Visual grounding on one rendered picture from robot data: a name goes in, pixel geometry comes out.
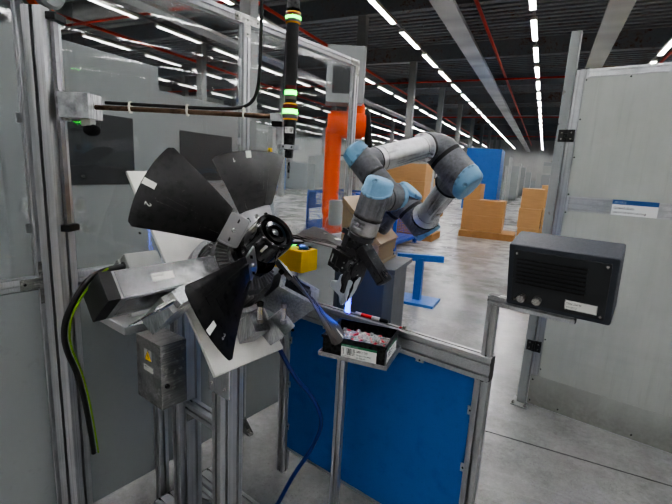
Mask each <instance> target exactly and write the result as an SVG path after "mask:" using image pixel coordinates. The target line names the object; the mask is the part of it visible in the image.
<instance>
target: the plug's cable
mask: <svg viewBox="0 0 672 504"><path fill-rule="evenodd" d="M122 269H124V264H118V265H113V266H109V267H105V268H102V269H100V270H97V271H95V272H94V273H92V274H90V275H89V276H88V277H87V278H86V279H85V280H84V281H83V282H82V283H81V284H80V286H79V287H78V288H77V290H76V292H75V293H74V295H73V297H72V299H71V300H70V302H69V304H68V306H67V309H66V311H65V313H64V316H63V319H62V324H61V343H62V347H63V351H64V354H65V356H66V358H67V360H68V362H69V364H70V366H71V369H72V371H73V373H74V376H75V379H76V382H77V386H78V389H79V393H80V397H81V401H82V405H83V410H84V415H85V420H86V425H87V431H88V436H89V442H90V449H91V454H92V455H94V454H96V447H97V453H99V447H98V440H97V433H96V427H95V421H94V416H93V411H92V405H91V401H90V396H89V392H88V388H87V384H86V380H85V377H84V374H83V371H82V368H81V366H80V363H79V361H78V359H77V357H76V355H75V352H74V349H73V346H72V341H71V325H72V320H73V317H74V314H75V311H76V309H77V307H78V305H79V303H80V301H81V300H82V298H83V296H84V295H85V293H86V292H87V291H88V286H89V285H90V284H89V283H90V282H91V281H92V280H93V278H94V277H95V275H96V274H97V273H98V272H104V271H116V270H122ZM86 287H87V288H86ZM85 288H86V289H85ZM83 291H84V292H83ZM81 294H82V295H81ZM78 299H79V300H78ZM70 316H71V317H70ZM69 319H70V321H69ZM68 323H69V327H68ZM67 329H68V338H67ZM68 339H69V344H70V348H71V351H70V348H69V344H68ZM71 352H72V354H73V356H74V358H73V356H72V354H71ZM74 359H75V360H74ZM75 361H76V362H75ZM76 363H77V364H76ZM77 365H78V367H79V369H78V367H77ZM79 370H80V372H81V375H82V378H81V375H80V372H79ZM82 379H83V381H82ZM83 382H84V385H83ZM84 386H85V389H86V393H87V397H86V393H85V389H84ZM87 398H88V402H89V406H88V402H87ZM89 407H90V411H89ZM90 412H91V417H92V422H93V428H94V434H95V440H94V434H93V428H92V422H91V417H90ZM95 441H96V447H95Z"/></svg>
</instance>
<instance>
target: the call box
mask: <svg viewBox="0 0 672 504"><path fill-rule="evenodd" d="M278 259H280V260H281V261H282V262H283V263H284V265H285V266H288V270H290V271H294V272H297V273H305V272H309V271H313V270H316V269H317V249H314V248H309V249H307V250H303V249H299V247H298V246H293V245H292V246H291V247H290V249H289V250H288V251H287V252H286V253H284V254H283V255H282V256H281V257H280V258H278Z"/></svg>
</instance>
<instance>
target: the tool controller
mask: <svg viewBox="0 0 672 504"><path fill-rule="evenodd" d="M625 252H626V244H623V243H615V242H607V241H599V240H591V239H583V238H575V237H567V236H559V235H551V234H543V233H535V232H527V231H521V232H520V233H519V234H518V235H517V236H516V238H515V239H514V240H513V241H512V242H511V243H510V247H509V264H508V282H507V299H506V301H507V303H511V304H515V305H519V306H524V307H528V308H533V309H537V310H541V311H546V312H550V313H555V314H559V315H564V316H568V317H572V318H577V319H581V320H586V321H590V322H595V323H599V324H603V325H610V324H611V321H612V318H613V314H614V311H615V308H616V303H617V297H618V292H619V286H620V280H621V274H622V269H623V263H624V257H625Z"/></svg>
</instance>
